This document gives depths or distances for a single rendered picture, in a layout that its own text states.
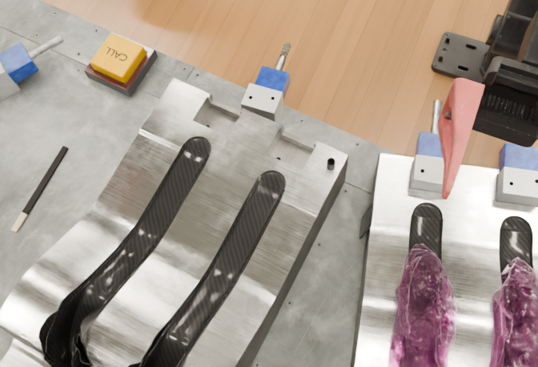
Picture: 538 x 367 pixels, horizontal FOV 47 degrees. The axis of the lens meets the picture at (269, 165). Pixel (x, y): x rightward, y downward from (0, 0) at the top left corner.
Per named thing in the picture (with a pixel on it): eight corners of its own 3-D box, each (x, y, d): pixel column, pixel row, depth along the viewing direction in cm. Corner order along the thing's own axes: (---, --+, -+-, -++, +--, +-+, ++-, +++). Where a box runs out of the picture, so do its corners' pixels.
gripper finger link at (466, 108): (533, 206, 39) (569, 83, 42) (423, 166, 40) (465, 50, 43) (503, 236, 45) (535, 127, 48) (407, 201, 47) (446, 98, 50)
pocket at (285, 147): (283, 137, 84) (281, 124, 81) (318, 152, 83) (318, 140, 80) (266, 164, 83) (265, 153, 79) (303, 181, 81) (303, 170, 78)
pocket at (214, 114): (213, 106, 87) (209, 93, 83) (246, 121, 85) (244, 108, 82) (197, 132, 85) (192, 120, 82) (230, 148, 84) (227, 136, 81)
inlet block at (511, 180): (495, 118, 86) (506, 99, 81) (532, 123, 85) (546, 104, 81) (491, 207, 81) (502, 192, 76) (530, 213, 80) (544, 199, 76)
